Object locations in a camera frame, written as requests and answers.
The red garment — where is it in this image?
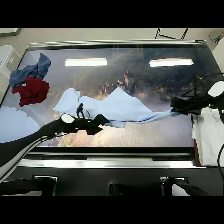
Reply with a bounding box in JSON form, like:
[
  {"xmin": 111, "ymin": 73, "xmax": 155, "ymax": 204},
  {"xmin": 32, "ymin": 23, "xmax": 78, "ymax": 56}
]
[{"xmin": 11, "ymin": 77, "xmax": 51, "ymax": 108}]

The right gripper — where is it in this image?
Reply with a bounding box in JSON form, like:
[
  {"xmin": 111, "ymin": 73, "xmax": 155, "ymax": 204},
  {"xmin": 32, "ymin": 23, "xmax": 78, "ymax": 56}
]
[{"xmin": 170, "ymin": 95, "xmax": 202, "ymax": 116}]

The silver frame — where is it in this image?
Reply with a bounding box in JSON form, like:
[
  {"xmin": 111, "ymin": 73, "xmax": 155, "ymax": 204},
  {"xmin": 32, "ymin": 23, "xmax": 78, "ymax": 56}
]
[{"xmin": 18, "ymin": 151, "xmax": 205, "ymax": 197}]

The white garment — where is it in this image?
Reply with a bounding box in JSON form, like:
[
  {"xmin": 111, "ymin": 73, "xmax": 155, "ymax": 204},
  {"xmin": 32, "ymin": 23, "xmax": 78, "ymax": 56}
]
[{"xmin": 191, "ymin": 106, "xmax": 224, "ymax": 168}]

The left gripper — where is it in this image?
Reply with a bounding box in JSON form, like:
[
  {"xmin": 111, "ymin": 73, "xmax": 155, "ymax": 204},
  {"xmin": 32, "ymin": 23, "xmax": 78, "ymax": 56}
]
[{"xmin": 75, "ymin": 113, "xmax": 111, "ymax": 136}]

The pale blue garment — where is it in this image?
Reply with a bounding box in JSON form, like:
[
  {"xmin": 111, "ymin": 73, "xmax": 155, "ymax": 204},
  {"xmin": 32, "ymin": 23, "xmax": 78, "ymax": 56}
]
[{"xmin": 0, "ymin": 105, "xmax": 41, "ymax": 144}]

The light blue long-sleeved shirt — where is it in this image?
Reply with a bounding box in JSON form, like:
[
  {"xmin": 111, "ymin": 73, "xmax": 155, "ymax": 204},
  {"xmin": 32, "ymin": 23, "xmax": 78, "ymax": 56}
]
[{"xmin": 53, "ymin": 86, "xmax": 181, "ymax": 129}]

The black cable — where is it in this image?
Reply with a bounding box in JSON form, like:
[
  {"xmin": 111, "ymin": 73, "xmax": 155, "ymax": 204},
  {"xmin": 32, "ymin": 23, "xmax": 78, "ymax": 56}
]
[{"xmin": 216, "ymin": 143, "xmax": 224, "ymax": 184}]

